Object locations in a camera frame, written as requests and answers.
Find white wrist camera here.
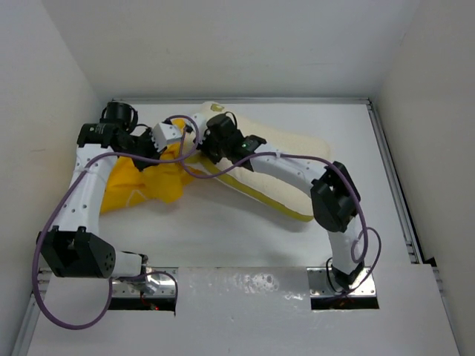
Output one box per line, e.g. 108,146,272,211
186,113,208,136
151,122,183,152

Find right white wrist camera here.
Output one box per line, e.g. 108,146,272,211
186,113,208,136

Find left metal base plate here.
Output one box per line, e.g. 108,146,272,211
112,267,178,299

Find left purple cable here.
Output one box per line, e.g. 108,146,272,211
32,114,203,331

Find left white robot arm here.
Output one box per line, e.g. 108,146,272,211
41,101,160,279

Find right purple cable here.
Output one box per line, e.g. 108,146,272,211
180,122,382,297

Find yellow pillowcase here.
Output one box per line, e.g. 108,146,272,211
96,117,205,215

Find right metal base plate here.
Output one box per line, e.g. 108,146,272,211
307,266,377,298

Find cream white pillow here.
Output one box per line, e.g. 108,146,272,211
186,102,330,223

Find purple cable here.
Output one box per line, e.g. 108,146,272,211
180,122,382,297
32,114,203,331

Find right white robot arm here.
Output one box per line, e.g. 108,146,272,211
198,113,367,290

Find metal base plate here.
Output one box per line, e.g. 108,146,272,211
307,266,377,298
112,267,178,299

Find aluminium table frame rail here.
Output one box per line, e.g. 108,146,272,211
367,101,424,264

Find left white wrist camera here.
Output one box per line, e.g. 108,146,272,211
151,122,183,152

